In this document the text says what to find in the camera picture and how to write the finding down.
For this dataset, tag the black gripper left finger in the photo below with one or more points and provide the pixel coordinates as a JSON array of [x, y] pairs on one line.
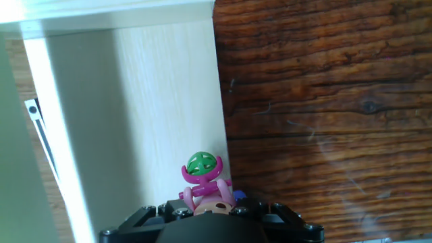
[[138, 221]]

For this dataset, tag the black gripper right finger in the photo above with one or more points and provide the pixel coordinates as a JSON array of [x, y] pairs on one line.
[[287, 221]]

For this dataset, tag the pink toy figure green ball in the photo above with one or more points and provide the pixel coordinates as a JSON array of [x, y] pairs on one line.
[[201, 163]]

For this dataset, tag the cream wooden shelf box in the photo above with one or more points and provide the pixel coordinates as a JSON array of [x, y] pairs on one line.
[[152, 101]]

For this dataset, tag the wood grain mat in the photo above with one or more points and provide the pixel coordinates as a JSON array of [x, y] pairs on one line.
[[320, 101]]

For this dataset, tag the white strip with black dot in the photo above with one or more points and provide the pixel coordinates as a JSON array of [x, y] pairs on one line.
[[32, 109]]

